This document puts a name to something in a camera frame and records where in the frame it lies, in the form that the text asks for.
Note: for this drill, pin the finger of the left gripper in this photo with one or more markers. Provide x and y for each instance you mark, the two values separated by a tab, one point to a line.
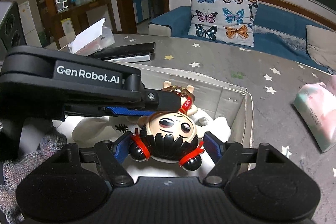
150	99
103	111

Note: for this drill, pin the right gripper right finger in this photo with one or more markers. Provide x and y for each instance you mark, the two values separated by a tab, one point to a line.
226	158

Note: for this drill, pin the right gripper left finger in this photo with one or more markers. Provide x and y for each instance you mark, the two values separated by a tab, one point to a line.
111	155

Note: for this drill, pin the white knitted bunny plush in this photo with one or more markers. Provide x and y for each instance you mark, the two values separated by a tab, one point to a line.
126	129

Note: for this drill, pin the big-head doll figure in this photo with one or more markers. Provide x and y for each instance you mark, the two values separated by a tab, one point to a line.
170	137

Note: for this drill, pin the white refrigerator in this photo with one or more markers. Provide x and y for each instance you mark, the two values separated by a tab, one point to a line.
28	25

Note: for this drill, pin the white storage box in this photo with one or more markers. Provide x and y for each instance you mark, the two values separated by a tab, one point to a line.
224	109

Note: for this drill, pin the black and silver flat box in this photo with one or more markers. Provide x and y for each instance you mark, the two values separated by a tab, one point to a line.
131	53

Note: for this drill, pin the white paper tissue bag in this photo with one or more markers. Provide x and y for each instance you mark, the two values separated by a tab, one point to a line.
93	39

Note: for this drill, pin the wooden side table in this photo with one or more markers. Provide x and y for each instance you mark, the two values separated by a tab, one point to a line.
78	16

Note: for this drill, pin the butterfly print pillow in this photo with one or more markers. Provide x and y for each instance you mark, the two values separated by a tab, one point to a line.
228	21

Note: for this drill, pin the pink green tissue pack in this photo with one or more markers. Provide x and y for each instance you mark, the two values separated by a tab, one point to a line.
316	104

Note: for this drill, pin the blue sofa bench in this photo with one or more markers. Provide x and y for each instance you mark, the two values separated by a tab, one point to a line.
276	32

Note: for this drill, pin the grey white cushion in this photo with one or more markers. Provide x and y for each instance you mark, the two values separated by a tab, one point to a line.
320	45

